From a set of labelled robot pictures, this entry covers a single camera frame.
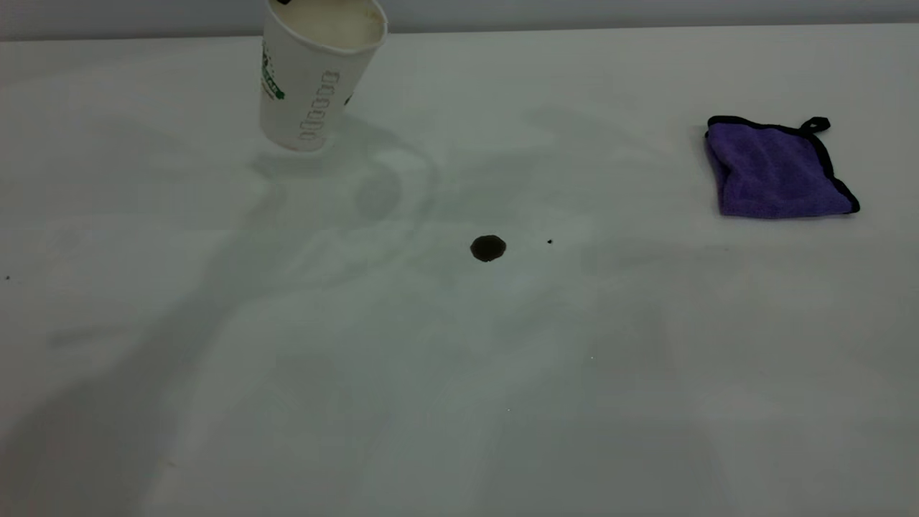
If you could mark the white paper coffee cup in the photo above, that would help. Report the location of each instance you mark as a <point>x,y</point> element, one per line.
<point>309,79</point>

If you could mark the purple cloth with black trim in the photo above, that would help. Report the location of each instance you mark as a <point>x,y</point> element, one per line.
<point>772,172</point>

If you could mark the dark coffee spill spot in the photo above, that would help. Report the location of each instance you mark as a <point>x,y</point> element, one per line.
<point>488,248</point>

